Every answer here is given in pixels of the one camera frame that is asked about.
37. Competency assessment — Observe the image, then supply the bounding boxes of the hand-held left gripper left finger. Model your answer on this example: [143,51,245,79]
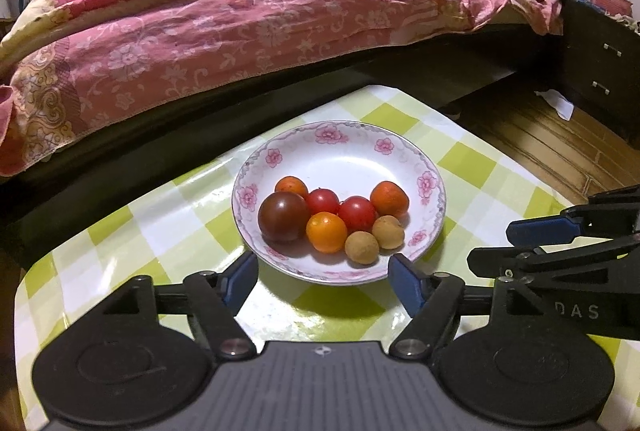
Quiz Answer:
[100,251,259,360]

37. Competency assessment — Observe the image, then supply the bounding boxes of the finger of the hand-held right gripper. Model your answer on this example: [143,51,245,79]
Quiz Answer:
[507,185,640,245]
[467,237,640,285]

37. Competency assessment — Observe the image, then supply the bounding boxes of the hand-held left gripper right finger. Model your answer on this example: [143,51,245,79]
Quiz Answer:
[389,253,546,359]

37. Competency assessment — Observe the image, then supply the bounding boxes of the brown longan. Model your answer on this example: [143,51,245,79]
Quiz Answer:
[372,215,405,249]
[344,231,380,267]

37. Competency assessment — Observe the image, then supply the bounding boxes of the dark brown tomato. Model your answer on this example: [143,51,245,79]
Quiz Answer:
[258,192,311,244]

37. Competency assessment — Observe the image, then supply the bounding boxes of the orange tomato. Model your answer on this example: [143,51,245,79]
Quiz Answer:
[305,212,348,255]

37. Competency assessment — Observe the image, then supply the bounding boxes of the white floral plate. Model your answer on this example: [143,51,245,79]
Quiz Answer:
[231,121,447,286]

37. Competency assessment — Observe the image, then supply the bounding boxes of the small orange tangerine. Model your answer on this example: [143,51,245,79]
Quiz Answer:
[274,176,309,201]

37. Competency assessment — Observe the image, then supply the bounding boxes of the small red cherry tomato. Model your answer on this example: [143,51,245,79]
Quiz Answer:
[306,188,341,217]

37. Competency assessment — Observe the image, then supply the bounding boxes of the white paper sheet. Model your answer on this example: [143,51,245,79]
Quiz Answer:
[535,88,576,121]

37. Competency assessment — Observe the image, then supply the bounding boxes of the dark wooden nightstand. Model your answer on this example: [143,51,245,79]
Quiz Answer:
[560,0,640,144]

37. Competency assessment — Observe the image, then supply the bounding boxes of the bed with pink quilt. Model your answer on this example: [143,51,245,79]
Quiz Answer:
[0,0,588,272]

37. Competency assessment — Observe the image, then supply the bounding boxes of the pink floral blanket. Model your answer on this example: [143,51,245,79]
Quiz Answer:
[0,0,566,177]

